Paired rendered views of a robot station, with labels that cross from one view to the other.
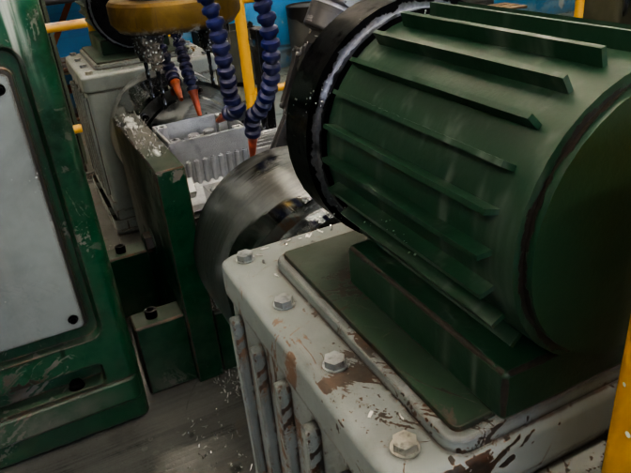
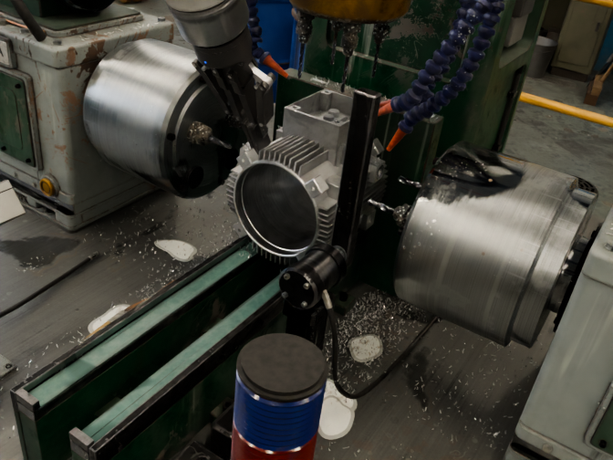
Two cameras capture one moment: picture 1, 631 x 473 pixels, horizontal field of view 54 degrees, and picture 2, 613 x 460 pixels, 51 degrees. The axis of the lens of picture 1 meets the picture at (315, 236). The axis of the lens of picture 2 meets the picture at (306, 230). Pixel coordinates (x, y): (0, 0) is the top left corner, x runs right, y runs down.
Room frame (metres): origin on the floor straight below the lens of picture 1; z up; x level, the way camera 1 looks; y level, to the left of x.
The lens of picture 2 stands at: (1.68, -0.42, 1.51)
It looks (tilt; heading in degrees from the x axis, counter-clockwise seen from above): 32 degrees down; 143
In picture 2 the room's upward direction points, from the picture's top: 7 degrees clockwise
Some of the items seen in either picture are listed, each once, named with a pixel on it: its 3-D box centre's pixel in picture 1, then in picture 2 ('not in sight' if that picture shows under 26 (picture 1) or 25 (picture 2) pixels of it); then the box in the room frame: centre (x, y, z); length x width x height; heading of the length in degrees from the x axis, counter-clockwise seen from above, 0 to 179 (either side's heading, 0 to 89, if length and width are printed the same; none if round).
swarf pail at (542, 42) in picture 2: not in sight; (534, 57); (-1.49, 4.00, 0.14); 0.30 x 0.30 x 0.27
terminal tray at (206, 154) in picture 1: (202, 148); (328, 127); (0.92, 0.16, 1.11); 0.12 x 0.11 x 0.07; 114
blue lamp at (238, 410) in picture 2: not in sight; (279, 393); (1.43, -0.24, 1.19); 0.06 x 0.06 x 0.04
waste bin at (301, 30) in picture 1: (308, 37); not in sight; (6.25, -0.11, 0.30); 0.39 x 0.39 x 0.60
